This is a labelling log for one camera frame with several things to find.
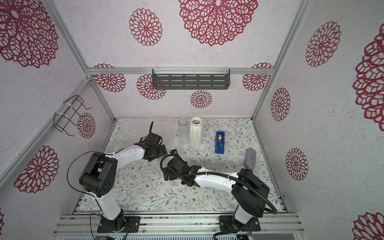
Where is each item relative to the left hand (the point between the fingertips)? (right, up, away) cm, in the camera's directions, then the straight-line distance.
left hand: (161, 153), depth 97 cm
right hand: (+7, -6, -14) cm, 17 cm away
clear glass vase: (+14, +14, +1) cm, 20 cm away
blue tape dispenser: (+39, +7, +3) cm, 39 cm away
